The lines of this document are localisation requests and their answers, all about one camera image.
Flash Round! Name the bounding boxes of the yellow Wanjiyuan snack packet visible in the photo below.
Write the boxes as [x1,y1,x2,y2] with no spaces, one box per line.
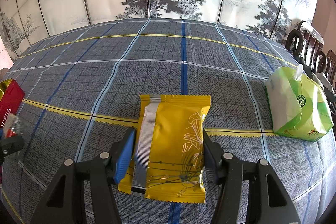
[118,94,211,203]

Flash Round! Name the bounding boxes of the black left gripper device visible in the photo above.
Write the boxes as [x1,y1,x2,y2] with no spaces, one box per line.
[0,135,25,165]

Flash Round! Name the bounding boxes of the green white tissue pack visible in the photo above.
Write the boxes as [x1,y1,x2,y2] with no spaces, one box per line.
[265,64,334,141]

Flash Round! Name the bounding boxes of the gold toffee tin, red sides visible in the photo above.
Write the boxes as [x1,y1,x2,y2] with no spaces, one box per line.
[0,79,25,128]

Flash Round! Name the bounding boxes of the grey blue plaid tablecloth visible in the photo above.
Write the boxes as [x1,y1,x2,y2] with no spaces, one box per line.
[1,19,335,223]

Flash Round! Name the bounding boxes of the dark wooden chair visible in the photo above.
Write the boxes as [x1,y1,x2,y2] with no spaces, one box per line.
[285,20,336,114]

